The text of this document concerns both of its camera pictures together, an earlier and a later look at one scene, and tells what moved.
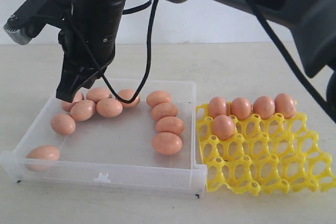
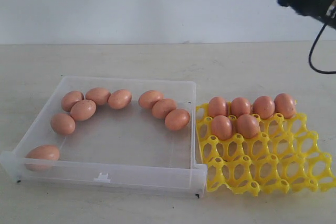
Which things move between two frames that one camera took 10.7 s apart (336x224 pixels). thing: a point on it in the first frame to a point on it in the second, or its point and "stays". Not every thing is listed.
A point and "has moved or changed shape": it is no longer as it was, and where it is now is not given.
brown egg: (109, 107) to (248, 126)
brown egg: (66, 106) stays
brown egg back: (127, 94) has moved or changed shape
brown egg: (264, 106) stays
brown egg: (170, 124) to (177, 118)
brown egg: (224, 127) stays
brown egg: (218, 106) stays
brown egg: (241, 108) stays
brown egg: (284, 104) stays
